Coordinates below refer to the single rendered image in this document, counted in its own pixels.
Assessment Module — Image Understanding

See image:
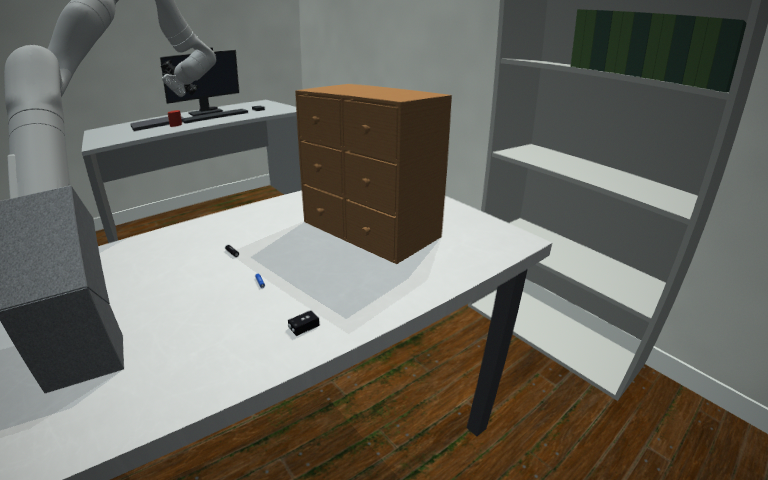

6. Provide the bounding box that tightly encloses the brown wooden drawer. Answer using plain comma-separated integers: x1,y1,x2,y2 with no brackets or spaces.
298,94,341,146
346,199,396,260
345,151,397,213
304,184,345,238
343,99,398,160
301,141,343,194

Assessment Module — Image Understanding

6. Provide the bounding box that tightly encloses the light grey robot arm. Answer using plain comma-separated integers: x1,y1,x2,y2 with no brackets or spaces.
4,0,216,198

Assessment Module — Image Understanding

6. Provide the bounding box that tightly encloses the brown wooden chest of drawers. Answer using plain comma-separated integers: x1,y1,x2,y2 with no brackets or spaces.
295,84,452,264

